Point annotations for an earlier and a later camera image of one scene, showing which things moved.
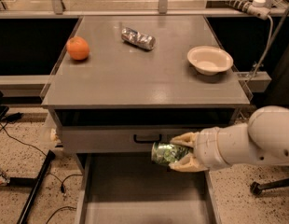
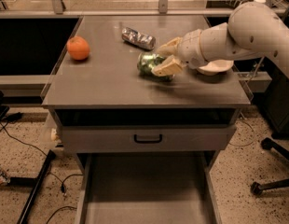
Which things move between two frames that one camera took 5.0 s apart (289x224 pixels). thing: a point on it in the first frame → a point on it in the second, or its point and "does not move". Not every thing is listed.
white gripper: x=206 y=149 → x=189 y=49
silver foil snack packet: x=138 y=38 does not move
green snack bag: x=169 y=153 → x=146 y=61
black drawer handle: x=144 y=141 does not move
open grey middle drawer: x=133 y=189 does not move
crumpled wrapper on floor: x=2 y=177 does not move
